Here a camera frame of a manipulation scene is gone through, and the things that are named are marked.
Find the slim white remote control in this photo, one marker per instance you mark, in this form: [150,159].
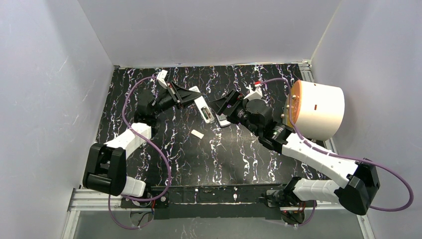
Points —
[203,107]

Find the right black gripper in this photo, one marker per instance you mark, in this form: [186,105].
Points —
[235,103]

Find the white cylindrical container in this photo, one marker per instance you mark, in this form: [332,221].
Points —
[317,109]

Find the grey remote control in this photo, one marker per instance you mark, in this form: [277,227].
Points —
[222,120]

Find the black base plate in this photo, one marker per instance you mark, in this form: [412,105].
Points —
[229,201]

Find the slim remote battery cover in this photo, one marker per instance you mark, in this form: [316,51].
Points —
[197,134]

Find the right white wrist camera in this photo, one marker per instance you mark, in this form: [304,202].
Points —
[255,91]

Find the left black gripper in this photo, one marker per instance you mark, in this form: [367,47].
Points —
[175,95]

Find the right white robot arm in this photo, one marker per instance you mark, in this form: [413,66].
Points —
[351,184]

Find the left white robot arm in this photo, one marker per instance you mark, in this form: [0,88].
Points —
[105,169]

